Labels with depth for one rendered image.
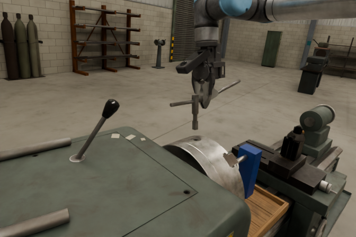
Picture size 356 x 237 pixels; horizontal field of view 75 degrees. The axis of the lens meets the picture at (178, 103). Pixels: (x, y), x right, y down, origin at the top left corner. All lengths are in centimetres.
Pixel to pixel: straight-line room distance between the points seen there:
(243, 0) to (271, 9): 9
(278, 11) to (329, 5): 13
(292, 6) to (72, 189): 65
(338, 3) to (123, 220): 60
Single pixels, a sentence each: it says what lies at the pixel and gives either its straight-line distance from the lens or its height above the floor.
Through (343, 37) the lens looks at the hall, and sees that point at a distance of 1460.
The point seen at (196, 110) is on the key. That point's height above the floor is 133.
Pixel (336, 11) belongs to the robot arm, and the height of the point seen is 164.
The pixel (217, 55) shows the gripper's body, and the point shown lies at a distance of 78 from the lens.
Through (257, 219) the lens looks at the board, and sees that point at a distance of 107.
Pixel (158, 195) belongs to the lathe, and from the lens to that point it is 50.
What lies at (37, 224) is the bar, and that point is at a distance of 45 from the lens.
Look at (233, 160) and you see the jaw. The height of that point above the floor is 119.
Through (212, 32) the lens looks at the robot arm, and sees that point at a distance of 74.
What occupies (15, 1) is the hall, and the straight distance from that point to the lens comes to 738.
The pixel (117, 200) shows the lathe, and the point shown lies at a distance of 49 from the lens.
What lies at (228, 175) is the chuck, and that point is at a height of 119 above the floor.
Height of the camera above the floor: 157
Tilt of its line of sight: 18 degrees down
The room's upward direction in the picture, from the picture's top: 5 degrees clockwise
